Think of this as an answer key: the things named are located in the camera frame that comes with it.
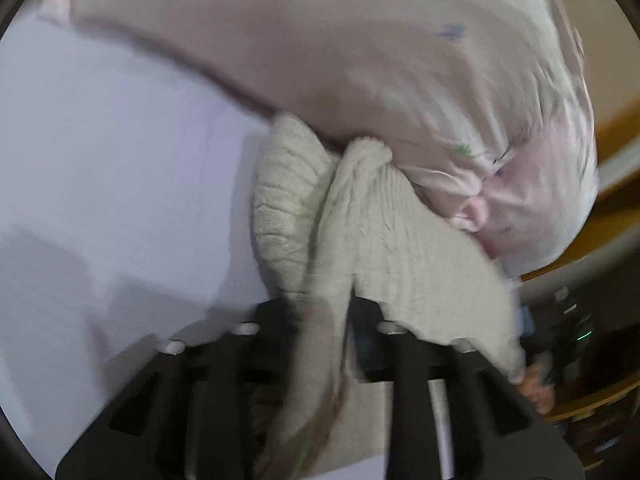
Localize pink floral pillow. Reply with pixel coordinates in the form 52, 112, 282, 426
41, 0, 598, 275

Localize person's hand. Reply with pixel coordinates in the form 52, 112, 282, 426
518, 364, 555, 415

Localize lavender bed sheet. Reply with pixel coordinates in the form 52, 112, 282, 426
1, 9, 282, 474

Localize beige knitted garment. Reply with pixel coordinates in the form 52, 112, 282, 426
253, 115, 522, 479

